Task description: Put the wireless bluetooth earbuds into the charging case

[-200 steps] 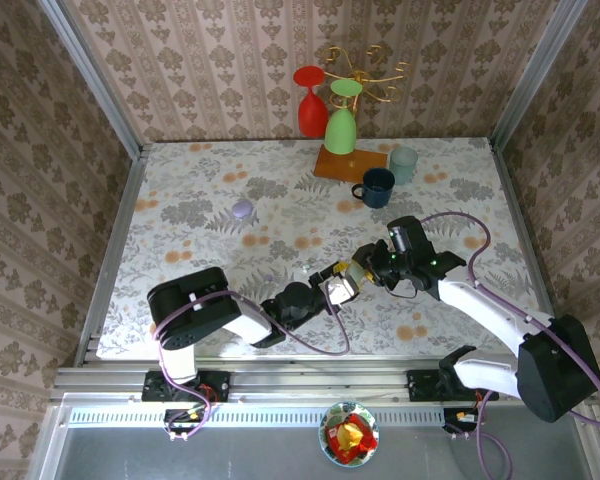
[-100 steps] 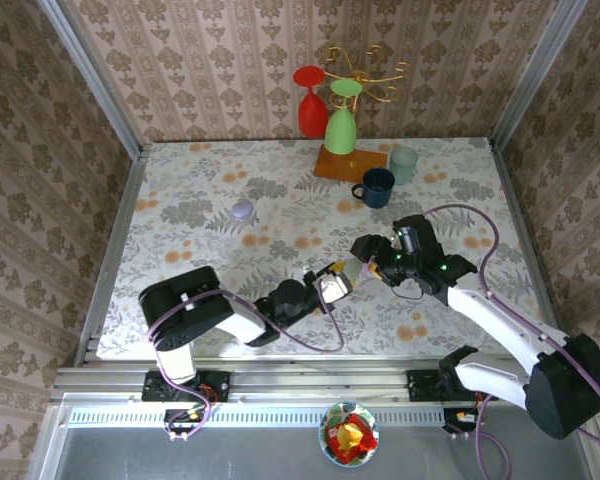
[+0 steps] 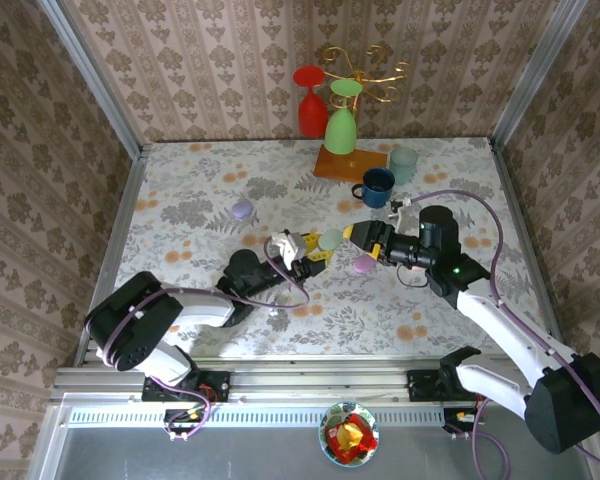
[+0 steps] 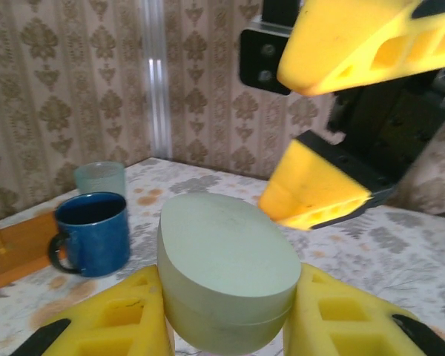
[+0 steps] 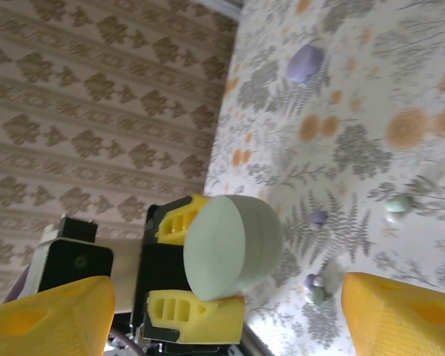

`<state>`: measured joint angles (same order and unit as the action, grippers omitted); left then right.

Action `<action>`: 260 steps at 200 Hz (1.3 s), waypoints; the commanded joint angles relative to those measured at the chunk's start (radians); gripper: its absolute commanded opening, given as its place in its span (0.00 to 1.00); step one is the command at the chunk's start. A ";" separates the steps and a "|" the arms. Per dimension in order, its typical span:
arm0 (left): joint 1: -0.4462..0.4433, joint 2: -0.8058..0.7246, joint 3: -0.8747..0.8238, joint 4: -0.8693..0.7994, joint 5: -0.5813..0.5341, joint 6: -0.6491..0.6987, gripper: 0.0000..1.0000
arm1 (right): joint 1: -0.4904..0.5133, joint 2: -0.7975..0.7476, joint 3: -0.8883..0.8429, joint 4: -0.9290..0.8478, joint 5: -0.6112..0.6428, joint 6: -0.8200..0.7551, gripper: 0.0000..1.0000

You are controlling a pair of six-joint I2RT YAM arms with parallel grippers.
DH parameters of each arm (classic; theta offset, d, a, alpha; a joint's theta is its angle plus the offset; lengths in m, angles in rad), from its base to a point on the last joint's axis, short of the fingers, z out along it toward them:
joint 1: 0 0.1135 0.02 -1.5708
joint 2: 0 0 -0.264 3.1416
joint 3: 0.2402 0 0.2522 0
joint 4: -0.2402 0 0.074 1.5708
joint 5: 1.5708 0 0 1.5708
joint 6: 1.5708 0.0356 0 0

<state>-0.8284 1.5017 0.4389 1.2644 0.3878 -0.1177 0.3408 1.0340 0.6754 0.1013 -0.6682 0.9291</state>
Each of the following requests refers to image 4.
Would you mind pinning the floral tablecloth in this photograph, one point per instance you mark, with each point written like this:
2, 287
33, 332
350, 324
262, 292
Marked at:
393, 241

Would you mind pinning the pale green small cup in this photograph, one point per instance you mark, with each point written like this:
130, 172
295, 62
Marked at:
226, 259

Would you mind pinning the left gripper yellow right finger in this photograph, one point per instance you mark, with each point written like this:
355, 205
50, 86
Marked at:
337, 322

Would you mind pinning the blue enamel mug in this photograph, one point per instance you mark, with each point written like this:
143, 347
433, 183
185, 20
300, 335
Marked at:
96, 241

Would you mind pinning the teal frosted tumbler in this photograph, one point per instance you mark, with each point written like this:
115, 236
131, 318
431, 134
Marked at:
100, 178

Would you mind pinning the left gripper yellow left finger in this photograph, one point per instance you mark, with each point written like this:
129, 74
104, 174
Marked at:
115, 326

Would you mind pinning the aluminium frame post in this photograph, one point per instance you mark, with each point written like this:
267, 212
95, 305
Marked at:
157, 74

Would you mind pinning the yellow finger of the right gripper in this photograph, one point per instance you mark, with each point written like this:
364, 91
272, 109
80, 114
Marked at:
311, 185
356, 44

